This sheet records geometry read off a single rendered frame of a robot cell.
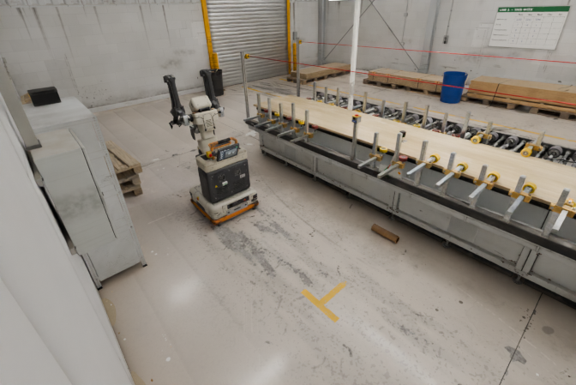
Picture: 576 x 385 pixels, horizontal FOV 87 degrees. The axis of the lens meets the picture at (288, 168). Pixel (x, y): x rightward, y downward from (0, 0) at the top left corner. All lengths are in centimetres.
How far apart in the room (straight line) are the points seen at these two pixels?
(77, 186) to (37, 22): 733
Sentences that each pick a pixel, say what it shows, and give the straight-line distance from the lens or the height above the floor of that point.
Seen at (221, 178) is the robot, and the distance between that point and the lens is 348.
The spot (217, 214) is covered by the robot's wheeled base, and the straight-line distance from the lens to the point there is 355.
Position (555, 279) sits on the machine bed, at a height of 20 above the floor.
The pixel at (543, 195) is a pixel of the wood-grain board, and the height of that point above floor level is 90.
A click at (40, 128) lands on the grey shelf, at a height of 155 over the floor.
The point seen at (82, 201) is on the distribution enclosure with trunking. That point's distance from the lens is 194.
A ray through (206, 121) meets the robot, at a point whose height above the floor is 114.
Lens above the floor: 224
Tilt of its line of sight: 28 degrees down
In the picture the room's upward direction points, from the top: 2 degrees counter-clockwise
